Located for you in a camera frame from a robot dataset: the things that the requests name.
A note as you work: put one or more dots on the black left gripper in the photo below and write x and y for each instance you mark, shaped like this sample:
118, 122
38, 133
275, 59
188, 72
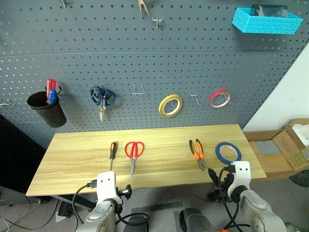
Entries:
121, 193

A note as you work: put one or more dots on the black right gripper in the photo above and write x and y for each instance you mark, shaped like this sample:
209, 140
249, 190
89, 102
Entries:
224, 184

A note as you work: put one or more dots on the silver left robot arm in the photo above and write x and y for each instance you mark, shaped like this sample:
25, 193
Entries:
101, 217

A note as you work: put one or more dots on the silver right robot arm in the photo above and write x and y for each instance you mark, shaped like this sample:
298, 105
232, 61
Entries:
256, 207

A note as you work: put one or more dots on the grey metal pegboard wall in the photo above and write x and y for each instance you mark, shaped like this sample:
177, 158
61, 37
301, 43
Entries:
144, 60

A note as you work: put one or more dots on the blue tape roll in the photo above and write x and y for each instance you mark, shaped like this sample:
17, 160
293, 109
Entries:
218, 154

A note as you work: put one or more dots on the grey floor plate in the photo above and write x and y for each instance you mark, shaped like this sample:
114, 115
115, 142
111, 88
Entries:
157, 207

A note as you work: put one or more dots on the orange black pliers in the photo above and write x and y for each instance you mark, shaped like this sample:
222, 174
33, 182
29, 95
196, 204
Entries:
198, 155

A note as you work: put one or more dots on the dark rounded silver-edged shape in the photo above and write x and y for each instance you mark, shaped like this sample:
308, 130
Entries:
195, 221

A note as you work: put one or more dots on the orange black screwdriver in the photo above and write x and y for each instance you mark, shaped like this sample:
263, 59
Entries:
113, 149

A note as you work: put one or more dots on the flat cardboard box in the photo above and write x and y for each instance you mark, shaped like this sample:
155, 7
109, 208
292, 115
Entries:
270, 162

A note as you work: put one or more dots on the open printed cardboard box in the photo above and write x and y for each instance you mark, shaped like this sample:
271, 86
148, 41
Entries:
289, 149

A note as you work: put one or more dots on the red tape roll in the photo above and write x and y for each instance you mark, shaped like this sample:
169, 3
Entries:
211, 99

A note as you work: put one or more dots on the metal double peg hook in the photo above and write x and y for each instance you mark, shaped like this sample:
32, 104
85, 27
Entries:
157, 23
196, 99

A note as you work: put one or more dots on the yellow tape roll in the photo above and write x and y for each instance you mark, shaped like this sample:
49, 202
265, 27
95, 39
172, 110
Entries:
161, 107

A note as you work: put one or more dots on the black plastic cup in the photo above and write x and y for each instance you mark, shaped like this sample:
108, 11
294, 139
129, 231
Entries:
53, 116

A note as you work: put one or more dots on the blue brick-pattern basket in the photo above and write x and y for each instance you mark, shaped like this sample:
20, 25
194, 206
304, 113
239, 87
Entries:
265, 25

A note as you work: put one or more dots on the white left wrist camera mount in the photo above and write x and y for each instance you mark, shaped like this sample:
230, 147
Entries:
106, 191

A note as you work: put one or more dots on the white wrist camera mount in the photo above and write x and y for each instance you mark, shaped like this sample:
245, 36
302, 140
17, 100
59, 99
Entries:
241, 174
106, 191

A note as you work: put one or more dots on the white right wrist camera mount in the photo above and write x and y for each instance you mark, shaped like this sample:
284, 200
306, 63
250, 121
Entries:
241, 174

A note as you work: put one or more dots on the black table frame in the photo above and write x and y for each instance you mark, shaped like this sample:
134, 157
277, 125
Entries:
70, 200

